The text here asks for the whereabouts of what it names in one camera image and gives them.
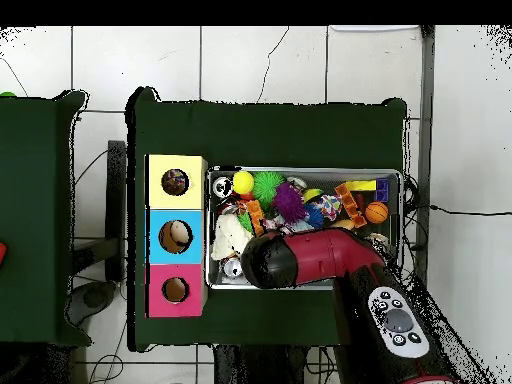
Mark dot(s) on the purple spiky toy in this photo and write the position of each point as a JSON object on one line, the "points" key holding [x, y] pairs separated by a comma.
{"points": [[288, 202]]}

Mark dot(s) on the colourful polka dot cloth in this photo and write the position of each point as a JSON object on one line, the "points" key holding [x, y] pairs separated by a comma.
{"points": [[174, 182]]}

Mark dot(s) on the green spiky rubber ball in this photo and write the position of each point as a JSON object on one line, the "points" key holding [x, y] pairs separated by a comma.
{"points": [[268, 186]]}

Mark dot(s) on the dark green table cloth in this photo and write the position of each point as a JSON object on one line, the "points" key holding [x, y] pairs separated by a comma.
{"points": [[260, 136]]}

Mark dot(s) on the wooden box with three holes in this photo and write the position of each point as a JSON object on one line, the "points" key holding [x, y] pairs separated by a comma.
{"points": [[176, 276]]}

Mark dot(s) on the yellow tennis ball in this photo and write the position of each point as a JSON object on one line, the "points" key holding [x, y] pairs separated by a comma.
{"points": [[243, 182]]}

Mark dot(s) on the green covered side table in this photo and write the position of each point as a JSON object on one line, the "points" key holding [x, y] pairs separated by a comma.
{"points": [[32, 180]]}

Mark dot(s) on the black stand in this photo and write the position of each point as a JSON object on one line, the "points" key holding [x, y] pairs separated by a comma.
{"points": [[116, 180]]}

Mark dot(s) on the cream waffle cloth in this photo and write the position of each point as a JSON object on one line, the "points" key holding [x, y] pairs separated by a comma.
{"points": [[228, 240]]}

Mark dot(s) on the yellow plastic block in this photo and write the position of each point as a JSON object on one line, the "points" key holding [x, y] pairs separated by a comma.
{"points": [[362, 185]]}

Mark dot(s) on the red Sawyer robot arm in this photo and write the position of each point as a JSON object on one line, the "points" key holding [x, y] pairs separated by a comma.
{"points": [[320, 256]]}

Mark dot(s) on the clear mesh bin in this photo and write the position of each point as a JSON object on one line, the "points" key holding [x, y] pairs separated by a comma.
{"points": [[228, 282]]}

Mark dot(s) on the orange basketball toy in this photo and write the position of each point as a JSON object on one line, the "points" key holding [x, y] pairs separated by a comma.
{"points": [[376, 212]]}

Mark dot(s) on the orange plastic brick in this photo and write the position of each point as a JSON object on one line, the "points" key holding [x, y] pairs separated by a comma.
{"points": [[255, 218], [351, 204]]}

